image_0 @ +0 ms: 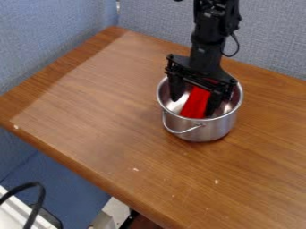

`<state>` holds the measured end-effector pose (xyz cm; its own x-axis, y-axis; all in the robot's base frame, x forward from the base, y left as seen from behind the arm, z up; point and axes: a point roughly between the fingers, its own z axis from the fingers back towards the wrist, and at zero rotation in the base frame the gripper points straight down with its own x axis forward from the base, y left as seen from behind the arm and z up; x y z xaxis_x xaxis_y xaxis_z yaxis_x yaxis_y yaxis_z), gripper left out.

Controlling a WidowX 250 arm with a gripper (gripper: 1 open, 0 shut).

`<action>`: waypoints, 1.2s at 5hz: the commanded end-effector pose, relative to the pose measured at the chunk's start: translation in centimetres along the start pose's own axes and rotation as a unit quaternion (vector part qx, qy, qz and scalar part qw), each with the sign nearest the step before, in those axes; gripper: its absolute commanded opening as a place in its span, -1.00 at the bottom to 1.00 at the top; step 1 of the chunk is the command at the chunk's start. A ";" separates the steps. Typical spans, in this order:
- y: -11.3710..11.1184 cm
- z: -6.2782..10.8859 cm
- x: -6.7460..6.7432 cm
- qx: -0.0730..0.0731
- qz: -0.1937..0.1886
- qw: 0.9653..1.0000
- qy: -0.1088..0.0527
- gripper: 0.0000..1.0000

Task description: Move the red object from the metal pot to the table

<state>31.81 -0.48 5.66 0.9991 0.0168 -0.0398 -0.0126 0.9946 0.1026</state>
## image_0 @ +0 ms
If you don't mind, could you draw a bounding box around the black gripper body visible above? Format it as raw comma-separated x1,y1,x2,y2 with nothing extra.
164,42,237,93

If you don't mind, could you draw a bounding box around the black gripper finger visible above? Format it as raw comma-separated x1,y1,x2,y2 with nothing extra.
167,74,186,102
205,90,231,116

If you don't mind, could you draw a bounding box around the red block object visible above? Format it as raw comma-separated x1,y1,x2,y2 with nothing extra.
179,87,210,119

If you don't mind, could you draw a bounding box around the metal pot with handle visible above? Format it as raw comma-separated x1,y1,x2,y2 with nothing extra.
156,77,243,142

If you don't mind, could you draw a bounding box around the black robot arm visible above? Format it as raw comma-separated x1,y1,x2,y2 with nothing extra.
164,0,242,119

